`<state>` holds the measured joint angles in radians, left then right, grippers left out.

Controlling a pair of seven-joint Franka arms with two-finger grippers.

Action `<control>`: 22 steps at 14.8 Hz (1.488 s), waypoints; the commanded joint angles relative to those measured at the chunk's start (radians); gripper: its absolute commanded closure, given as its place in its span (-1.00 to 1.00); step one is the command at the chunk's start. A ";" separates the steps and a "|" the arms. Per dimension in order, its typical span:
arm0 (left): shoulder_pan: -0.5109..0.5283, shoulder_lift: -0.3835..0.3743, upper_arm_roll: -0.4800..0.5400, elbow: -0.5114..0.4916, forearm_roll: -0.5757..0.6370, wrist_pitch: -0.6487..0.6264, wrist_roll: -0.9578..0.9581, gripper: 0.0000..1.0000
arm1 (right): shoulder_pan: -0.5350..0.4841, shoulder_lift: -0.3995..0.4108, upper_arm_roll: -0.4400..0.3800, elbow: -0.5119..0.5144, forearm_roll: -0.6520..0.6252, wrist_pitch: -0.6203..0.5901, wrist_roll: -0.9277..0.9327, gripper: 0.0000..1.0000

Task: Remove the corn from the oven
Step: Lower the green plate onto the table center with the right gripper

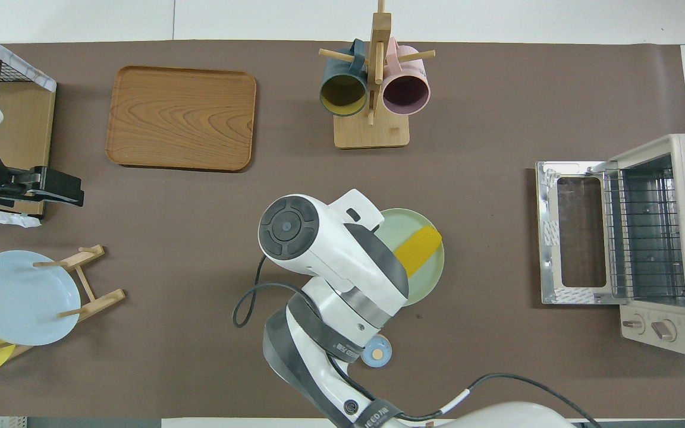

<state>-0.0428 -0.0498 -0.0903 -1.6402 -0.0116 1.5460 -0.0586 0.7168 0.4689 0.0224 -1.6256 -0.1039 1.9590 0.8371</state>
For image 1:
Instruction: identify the yellow corn cob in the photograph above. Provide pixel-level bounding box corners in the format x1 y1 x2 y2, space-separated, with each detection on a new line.
393 226 443 279

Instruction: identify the black wire basket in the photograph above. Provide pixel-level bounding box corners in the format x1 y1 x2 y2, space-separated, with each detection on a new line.
0 36 39 85

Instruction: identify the dark blue mug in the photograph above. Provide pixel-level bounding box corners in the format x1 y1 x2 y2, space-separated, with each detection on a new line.
319 39 369 118

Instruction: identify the brown table mat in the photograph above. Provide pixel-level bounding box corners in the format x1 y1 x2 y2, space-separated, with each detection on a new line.
0 40 685 418

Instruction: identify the wooden plate rack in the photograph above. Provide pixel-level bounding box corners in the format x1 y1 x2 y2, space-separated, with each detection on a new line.
0 244 126 360

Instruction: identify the pale green plate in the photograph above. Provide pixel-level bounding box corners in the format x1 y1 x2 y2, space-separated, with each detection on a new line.
375 208 445 307

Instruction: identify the glass oven door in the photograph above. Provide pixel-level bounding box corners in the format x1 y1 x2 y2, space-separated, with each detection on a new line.
536 160 620 306

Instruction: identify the wooden serving tray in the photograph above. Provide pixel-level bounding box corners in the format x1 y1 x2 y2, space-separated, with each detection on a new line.
106 65 257 173

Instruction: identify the wooden shelf box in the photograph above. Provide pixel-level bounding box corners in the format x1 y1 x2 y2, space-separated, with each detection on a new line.
0 24 58 228

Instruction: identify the small blue round lid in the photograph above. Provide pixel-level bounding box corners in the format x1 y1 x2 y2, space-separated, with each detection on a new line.
362 335 392 369

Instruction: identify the wooden step shelf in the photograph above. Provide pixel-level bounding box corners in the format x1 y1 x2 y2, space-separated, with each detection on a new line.
0 48 56 216

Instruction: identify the pink mug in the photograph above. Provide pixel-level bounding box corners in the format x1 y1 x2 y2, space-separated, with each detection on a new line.
382 37 432 117

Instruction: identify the wooden mug tree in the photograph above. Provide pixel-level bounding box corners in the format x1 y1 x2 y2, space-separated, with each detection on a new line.
319 0 436 149

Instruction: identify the metal oven wire rack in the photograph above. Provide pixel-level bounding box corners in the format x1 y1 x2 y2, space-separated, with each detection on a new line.
604 169 685 298

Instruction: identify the light blue plate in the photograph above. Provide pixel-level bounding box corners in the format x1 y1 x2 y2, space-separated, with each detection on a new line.
0 250 81 347

